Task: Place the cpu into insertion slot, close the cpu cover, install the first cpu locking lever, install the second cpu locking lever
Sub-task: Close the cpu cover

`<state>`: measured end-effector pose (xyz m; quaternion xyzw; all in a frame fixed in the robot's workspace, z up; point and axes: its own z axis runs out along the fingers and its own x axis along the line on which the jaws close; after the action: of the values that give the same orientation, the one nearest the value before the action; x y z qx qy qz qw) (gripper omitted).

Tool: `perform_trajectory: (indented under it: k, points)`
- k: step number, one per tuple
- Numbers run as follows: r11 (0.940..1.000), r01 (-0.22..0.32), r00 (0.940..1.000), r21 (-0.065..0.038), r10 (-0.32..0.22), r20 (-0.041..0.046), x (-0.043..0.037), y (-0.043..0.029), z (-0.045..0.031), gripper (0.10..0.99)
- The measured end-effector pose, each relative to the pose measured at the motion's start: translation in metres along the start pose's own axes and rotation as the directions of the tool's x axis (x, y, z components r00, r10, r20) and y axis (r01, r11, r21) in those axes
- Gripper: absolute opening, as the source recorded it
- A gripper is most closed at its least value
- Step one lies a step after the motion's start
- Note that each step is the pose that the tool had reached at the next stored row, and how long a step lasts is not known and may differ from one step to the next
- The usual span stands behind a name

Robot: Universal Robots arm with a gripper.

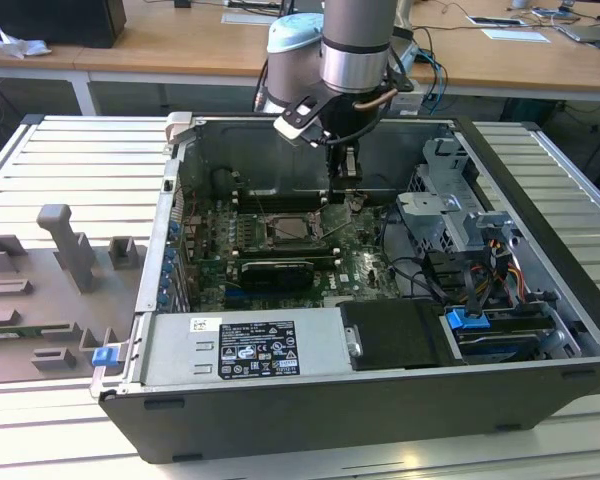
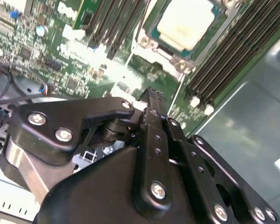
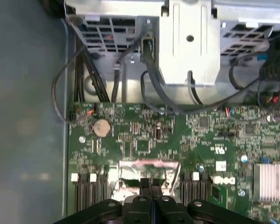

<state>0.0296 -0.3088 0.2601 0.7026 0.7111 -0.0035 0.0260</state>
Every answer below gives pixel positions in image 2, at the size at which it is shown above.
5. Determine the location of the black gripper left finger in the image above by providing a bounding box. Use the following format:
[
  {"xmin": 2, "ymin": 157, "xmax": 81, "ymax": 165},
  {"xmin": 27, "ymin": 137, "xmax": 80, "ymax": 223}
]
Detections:
[{"xmin": 0, "ymin": 87, "xmax": 173, "ymax": 219}]

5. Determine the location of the small silver CPU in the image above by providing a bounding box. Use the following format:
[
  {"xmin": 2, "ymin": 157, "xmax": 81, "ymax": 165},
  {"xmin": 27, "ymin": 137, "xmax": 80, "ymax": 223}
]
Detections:
[{"xmin": 154, "ymin": 0, "xmax": 227, "ymax": 53}]

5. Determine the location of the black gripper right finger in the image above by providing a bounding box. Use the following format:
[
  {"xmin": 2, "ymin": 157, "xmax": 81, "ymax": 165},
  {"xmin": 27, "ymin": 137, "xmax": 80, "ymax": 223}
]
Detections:
[{"xmin": 158, "ymin": 92, "xmax": 280, "ymax": 224}]

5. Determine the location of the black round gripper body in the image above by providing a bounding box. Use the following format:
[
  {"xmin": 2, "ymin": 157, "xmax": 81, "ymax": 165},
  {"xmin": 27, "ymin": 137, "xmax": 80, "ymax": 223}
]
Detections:
[{"xmin": 34, "ymin": 146, "xmax": 210, "ymax": 224}]

